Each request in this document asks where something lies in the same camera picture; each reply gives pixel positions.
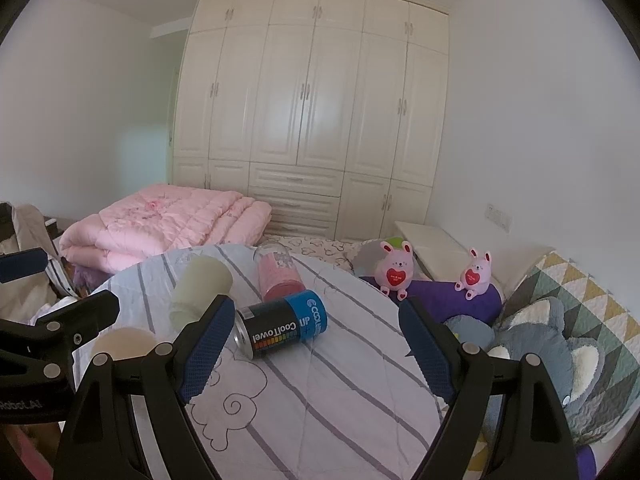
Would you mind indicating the purple pillow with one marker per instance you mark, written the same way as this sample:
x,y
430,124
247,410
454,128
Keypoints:
x,y
450,300

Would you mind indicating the pink bunny plush toy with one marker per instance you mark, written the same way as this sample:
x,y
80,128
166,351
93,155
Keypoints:
x,y
474,275
395,270

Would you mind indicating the white bedside table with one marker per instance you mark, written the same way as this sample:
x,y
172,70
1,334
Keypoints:
x,y
430,242

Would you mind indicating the striped white blanket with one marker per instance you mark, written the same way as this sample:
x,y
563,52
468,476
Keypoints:
x,y
320,400

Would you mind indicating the grey elephant plush toy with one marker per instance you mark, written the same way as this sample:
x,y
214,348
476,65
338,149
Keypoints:
x,y
540,355

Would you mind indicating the pale green plastic cup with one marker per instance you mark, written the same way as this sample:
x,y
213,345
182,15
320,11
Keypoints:
x,y
200,285

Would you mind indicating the triangle patterned cushion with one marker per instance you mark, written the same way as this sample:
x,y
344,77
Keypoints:
x,y
600,295

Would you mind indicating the clear pink bottle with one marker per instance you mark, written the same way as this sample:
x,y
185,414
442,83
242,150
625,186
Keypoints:
x,y
279,272

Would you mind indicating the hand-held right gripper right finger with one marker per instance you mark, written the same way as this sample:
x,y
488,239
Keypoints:
x,y
426,355

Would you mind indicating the pink folded quilt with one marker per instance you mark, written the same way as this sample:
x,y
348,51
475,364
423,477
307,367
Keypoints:
x,y
165,225

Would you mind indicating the grey round cushion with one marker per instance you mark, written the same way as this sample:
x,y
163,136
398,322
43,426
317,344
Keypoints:
x,y
367,260

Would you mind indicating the heart print bed sheet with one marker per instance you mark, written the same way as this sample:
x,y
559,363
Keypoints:
x,y
320,247

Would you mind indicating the black and blue cup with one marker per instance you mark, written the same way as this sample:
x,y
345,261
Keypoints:
x,y
280,325

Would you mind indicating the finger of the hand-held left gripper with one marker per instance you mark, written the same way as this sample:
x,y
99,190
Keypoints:
x,y
75,317
22,264

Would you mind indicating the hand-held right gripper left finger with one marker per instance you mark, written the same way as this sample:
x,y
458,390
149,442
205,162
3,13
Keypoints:
x,y
205,350

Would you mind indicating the wall socket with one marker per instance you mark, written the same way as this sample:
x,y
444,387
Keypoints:
x,y
498,215

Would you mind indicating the white cloth bag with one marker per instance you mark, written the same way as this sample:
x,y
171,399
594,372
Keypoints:
x,y
25,285

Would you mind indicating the beige cup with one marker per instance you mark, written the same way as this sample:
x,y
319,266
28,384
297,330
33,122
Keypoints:
x,y
125,344

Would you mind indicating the cream wardrobe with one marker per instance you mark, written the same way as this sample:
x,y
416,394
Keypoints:
x,y
310,110

